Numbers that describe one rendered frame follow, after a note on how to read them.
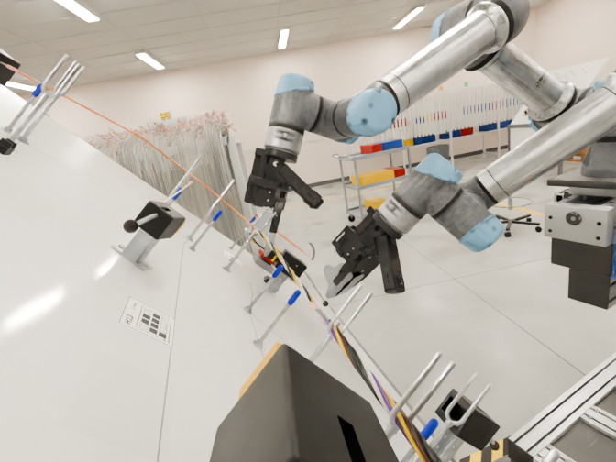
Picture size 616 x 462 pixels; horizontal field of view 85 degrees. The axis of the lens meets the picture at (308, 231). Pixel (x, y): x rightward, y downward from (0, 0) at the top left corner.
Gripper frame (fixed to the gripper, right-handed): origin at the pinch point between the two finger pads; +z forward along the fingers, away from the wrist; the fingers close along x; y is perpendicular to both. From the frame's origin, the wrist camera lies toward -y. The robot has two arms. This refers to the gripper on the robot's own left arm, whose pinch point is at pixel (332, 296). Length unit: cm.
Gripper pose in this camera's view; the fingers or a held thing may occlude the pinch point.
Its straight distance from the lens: 74.3
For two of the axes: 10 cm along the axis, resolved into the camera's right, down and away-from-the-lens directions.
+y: -4.8, -6.7, 5.6
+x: -6.3, -1.8, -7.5
